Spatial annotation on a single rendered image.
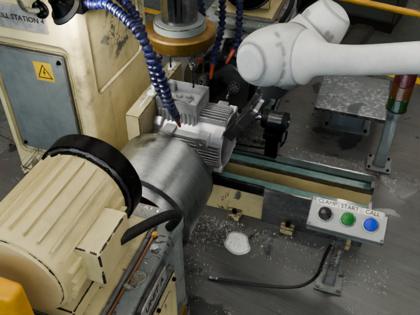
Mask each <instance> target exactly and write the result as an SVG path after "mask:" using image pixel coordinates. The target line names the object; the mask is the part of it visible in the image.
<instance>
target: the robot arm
mask: <svg viewBox="0 0 420 315"><path fill-rule="evenodd" d="M349 24H350V21H349V18H348V15H347V13H346V11H345V10H344V9H343V8H342V7H341V6H340V5H339V4H338V3H336V2H334V1H332V0H319V1H317V2H315V3H314V4H312V5H310V6H309V7H307V8H306V9H305V10H304V11H303V13H302V14H298V15H297V16H296V17H295V18H294V19H292V20H291V21H289V22H287V23H279V24H273V25H270V26H266V27H263V28H261V29H258V30H256V31H254V32H253V33H251V34H250V35H249V36H248V37H246V38H245V39H244V41H243V42H242V43H241V44H240V46H239V48H238V50H237V68H238V71H239V73H240V75H241V77H242V78H243V79H244V80H245V81H246V82H248V83H250V84H252V85H255V86H259V87H258V89H257V91H256V93H255V94H254V95H253V97H252V98H251V100H250V101H249V102H248V103H247V105H246V106H245V107H244V108H243V109H242V113H241V114H239V117H235V118H234V121H233V122H232V124H231V125H230V126H229V127H228V128H227V129H226V131H225V132H224V134H223V136H224V137H226V138H227V139H229V140H230V141H233V140H234V138H235V137H236V136H237V135H238V134H239V133H240V132H241V131H242V130H244V129H245V127H246V126H247V125H248V124H249V123H250V122H251V121H252V120H253V119H254V118H255V117H257V116H258V115H260V113H261V110H262V109H263V108H264V107H265V106H267V105H268V104H269V102H270V99H281V98H282V97H283V96H284V95H285V94H286V93H287V92H288V91H289V90H293V89H294V88H295V87H296V86H297V85H298V84H307V83H308V82H309V81H310V80H311V79H312V78H313V77H316V76H377V75H406V74H420V41H413V42H394V43H384V44H363V45H347V44H340V42H341V41H342V39H343V37H344V35H345V34H346V31H347V30H348V27H349Z"/></svg>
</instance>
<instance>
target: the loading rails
mask: <svg viewBox="0 0 420 315"><path fill-rule="evenodd" d="M211 175H212V181H213V189H212V193H211V195H210V197H209V200H208V202H207V204H206V205H208V206H212V207H215V208H219V209H224V210H227V211H228V212H227V214H226V218H227V219H230V220H233V221H239V220H240V218H241V215H242V214H243V215H247V216H251V217H254V218H258V219H261V221H262V222H264V223H269V224H273V225H277V226H280V228H279V232H280V233H283V234H288V235H291V236H292V235H293V232H294V230H296V231H300V232H303V233H308V234H312V235H315V236H319V237H322V238H327V239H332V240H333V239H334V237H335V236H333V235H330V234H326V233H323V232H319V231H314V230H311V229H307V228H306V222H307V219H308V214H309V209H310V206H311V201H312V198H313V196H316V197H320V198H324V199H329V200H333V201H337V202H340V203H346V204H350V205H353V206H359V207H362V208H366V209H372V208H373V204H372V203H371V198H372V195H373V192H374V188H375V180H376V176H373V175H370V174H364V173H361V172H356V171H351V170H347V169H342V168H339V167H334V166H328V165H325V164H319V163H316V162H311V161H305V160H302V159H297V158H293V157H288V156H283V155H280V154H278V155H277V157H272V156H267V155H264V154H259V153H255V152H250V151H245V150H242V149H236V148H233V150H232V155H231V158H230V160H229V163H228V164H227V167H226V168H225V169H224V170H223V171H222V173H218V172H214V171H212V173H211ZM361 244H362V243H361V242H357V241H353V240H350V239H348V240H347V242H346V246H345V248H344V249H345V250H349V248H350V246H351V245H353V246H358V247H361Z"/></svg>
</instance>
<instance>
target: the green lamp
mask: <svg viewBox="0 0 420 315"><path fill-rule="evenodd" d="M408 104H409V100H408V101H398V100H395V99H393V98H392V97H391V96H390V95H389V98H388V100H387V104H386V107H387V108H388V109H389V110H390V111H392V112H394V113H403V112H405V111H406V109H407V107H408Z"/></svg>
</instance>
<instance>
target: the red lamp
mask: <svg viewBox="0 0 420 315"><path fill-rule="evenodd" d="M417 77H418V74H406V75H395V77H394V83H395V85H397V86H399V87H401V88H412V87H414V85H415V83H416V79H417Z"/></svg>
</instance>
